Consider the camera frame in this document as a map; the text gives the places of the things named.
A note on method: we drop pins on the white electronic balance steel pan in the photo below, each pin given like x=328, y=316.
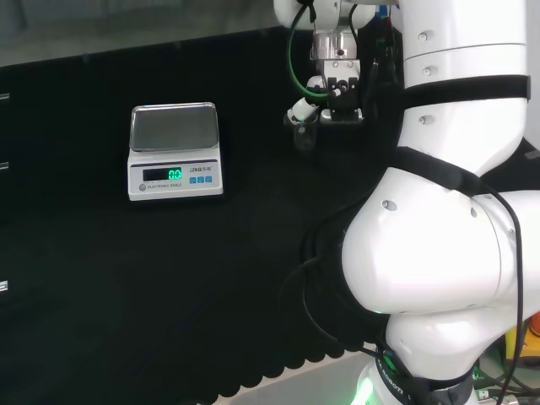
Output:
x=175, y=169

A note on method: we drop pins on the yellow stop button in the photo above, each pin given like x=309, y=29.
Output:
x=516, y=346

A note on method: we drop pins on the black bench cloth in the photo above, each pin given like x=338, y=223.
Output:
x=169, y=274

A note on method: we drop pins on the small clear glass beaker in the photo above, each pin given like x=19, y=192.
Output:
x=304, y=137

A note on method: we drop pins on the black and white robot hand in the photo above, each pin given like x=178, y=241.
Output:
x=341, y=90

